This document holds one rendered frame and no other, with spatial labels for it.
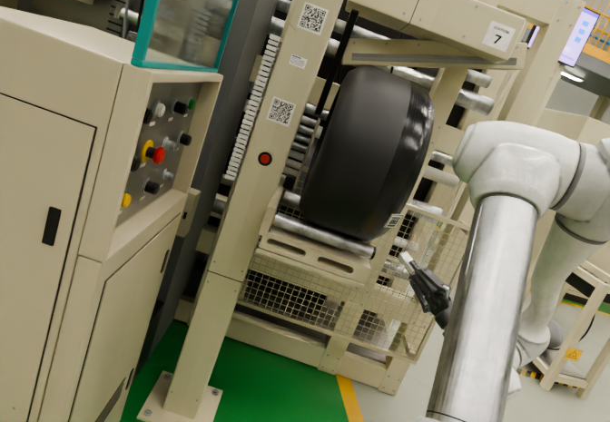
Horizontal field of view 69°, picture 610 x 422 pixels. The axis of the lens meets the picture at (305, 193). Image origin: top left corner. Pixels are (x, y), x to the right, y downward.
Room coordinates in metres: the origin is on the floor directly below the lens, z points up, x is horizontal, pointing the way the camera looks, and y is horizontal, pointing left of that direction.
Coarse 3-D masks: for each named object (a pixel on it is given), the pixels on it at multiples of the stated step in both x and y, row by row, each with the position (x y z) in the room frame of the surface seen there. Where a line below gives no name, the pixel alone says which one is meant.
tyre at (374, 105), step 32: (352, 96) 1.29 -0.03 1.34; (384, 96) 1.31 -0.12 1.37; (416, 96) 1.35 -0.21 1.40; (352, 128) 1.24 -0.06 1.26; (384, 128) 1.25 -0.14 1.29; (416, 128) 1.27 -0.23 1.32; (320, 160) 1.25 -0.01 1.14; (352, 160) 1.22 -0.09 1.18; (384, 160) 1.22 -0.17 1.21; (416, 160) 1.25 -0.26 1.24; (320, 192) 1.25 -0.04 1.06; (352, 192) 1.23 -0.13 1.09; (384, 192) 1.23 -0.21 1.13; (320, 224) 1.34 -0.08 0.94; (352, 224) 1.29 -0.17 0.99; (384, 224) 1.27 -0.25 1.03
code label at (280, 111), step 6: (276, 102) 1.40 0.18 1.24; (282, 102) 1.40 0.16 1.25; (288, 102) 1.40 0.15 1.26; (270, 108) 1.40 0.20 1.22; (276, 108) 1.40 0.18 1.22; (282, 108) 1.40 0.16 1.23; (288, 108) 1.40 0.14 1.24; (294, 108) 1.40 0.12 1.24; (270, 114) 1.40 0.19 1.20; (276, 114) 1.40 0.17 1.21; (282, 114) 1.40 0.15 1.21; (288, 114) 1.40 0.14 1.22; (270, 120) 1.40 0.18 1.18; (276, 120) 1.40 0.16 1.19; (282, 120) 1.40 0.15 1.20; (288, 120) 1.40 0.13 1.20; (288, 126) 1.40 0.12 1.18
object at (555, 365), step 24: (528, 288) 3.19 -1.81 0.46; (576, 288) 2.89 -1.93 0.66; (600, 288) 2.66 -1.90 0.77; (552, 336) 2.92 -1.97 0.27; (576, 336) 2.65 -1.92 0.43; (552, 360) 2.83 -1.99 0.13; (576, 360) 2.67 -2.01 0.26; (600, 360) 2.73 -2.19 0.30; (552, 384) 2.65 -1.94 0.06; (576, 384) 2.70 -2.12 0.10
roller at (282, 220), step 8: (280, 216) 1.34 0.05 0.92; (288, 216) 1.35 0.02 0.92; (280, 224) 1.33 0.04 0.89; (288, 224) 1.33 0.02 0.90; (296, 224) 1.33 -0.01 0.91; (304, 224) 1.34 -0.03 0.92; (312, 224) 1.36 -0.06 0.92; (296, 232) 1.34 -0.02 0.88; (304, 232) 1.33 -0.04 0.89; (312, 232) 1.33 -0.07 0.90; (320, 232) 1.34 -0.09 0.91; (328, 232) 1.35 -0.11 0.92; (336, 232) 1.36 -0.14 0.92; (320, 240) 1.34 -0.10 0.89; (328, 240) 1.34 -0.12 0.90; (336, 240) 1.34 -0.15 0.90; (344, 240) 1.34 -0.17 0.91; (352, 240) 1.35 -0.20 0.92; (344, 248) 1.34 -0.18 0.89; (352, 248) 1.34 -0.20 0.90; (360, 248) 1.34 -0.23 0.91; (368, 248) 1.35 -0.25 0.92; (368, 256) 1.34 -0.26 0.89
